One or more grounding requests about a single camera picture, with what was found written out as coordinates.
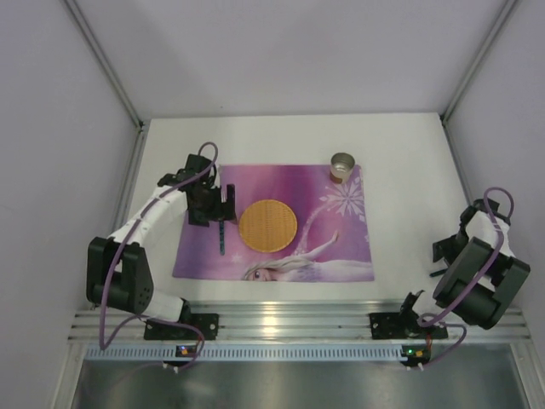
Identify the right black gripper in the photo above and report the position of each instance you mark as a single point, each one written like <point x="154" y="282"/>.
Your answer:
<point x="443" y="251"/>

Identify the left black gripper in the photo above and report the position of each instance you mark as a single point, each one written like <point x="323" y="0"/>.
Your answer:
<point x="221" y="209"/>

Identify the teal handled fork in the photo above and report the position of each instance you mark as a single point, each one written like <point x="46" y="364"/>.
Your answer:
<point x="222" y="245"/>

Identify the round wooden plate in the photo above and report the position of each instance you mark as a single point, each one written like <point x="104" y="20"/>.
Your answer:
<point x="267" y="226"/>

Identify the purple printed placemat cloth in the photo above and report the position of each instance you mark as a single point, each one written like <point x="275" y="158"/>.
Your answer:
<point x="332" y="240"/>

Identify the metal cup with brown sleeve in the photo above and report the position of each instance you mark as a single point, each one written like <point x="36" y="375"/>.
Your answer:
<point x="341" y="167"/>

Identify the teal handled spoon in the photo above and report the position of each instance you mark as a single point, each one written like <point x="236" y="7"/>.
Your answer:
<point x="438" y="273"/>

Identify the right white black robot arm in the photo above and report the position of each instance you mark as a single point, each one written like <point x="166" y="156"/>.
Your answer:
<point x="482" y="275"/>

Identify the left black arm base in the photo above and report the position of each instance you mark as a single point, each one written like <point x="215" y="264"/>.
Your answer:
<point x="199" y="327"/>

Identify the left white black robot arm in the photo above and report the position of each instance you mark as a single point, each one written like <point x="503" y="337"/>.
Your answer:
<point x="118" y="271"/>

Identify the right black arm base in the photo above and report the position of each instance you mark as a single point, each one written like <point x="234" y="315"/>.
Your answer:
<point x="397" y="326"/>

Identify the aluminium mounting rail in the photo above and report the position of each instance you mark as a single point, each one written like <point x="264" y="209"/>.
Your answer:
<point x="290" y="322"/>

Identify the slotted grey cable duct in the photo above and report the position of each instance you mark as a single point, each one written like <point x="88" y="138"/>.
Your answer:
<point x="259" y="352"/>

